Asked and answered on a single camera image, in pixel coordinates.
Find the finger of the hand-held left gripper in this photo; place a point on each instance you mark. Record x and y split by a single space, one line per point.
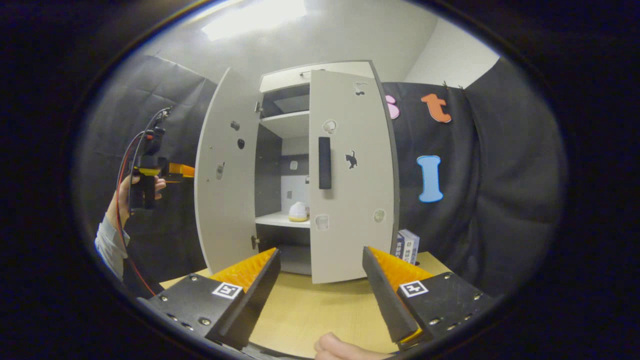
182 171

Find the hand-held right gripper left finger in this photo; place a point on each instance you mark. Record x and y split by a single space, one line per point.
260 300

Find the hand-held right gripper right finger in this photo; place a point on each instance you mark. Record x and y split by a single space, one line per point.
385 300

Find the white cabinet door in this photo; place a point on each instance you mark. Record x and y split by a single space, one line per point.
225 200
350 225

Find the white shoe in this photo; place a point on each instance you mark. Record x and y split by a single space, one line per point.
298 210

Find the white shoe cabinet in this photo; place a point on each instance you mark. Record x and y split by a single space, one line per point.
280 125

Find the dark grey book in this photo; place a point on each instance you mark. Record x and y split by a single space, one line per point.
400 245

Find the black backdrop cloth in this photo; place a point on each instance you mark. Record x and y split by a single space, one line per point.
500 175

